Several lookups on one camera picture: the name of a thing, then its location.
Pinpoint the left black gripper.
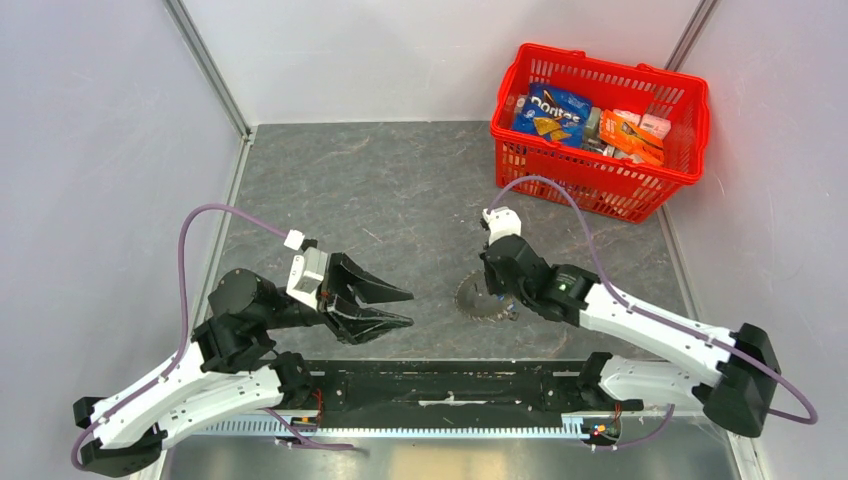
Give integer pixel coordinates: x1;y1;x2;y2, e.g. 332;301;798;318
260;250;417;344

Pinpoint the round keyring disc with keys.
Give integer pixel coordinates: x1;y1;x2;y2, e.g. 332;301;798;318
454;270;518;321

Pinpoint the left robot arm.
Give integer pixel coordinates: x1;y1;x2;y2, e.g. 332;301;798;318
71;247;413;478

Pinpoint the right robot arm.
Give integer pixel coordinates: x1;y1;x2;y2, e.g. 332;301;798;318
480;234;780;438

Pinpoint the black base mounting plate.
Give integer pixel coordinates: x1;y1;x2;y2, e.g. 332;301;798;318
277;355;644;430

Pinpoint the red plastic shopping basket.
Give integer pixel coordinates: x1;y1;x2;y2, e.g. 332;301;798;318
490;43;710;223

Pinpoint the blue Doritos bag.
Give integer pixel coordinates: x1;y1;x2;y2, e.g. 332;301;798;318
512;82;593;148

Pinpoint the orange snack box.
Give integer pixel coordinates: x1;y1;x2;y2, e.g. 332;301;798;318
599;110;665;166

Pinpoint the pink small box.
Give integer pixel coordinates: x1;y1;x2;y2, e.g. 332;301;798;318
639;114;672;140

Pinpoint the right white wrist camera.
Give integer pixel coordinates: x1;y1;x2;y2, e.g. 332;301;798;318
481;206;522;245

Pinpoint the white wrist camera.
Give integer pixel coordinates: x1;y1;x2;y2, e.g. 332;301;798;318
284;229;329;310
481;206;522;245

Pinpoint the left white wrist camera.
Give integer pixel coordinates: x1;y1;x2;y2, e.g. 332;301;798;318
284;229;329;310

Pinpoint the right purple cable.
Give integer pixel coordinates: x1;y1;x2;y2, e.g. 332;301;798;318
488;175;819;452

